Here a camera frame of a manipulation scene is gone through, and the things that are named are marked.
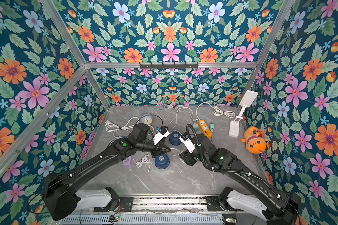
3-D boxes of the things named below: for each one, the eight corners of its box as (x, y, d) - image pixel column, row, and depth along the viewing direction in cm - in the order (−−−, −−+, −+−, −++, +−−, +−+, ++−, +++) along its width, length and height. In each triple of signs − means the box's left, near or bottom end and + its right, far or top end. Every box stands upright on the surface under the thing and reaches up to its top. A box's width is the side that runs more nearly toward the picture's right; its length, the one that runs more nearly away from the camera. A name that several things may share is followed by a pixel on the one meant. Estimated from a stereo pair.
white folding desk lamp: (225, 134, 104) (240, 100, 77) (231, 123, 111) (247, 88, 84) (233, 138, 102) (252, 105, 75) (239, 126, 108) (258, 92, 82)
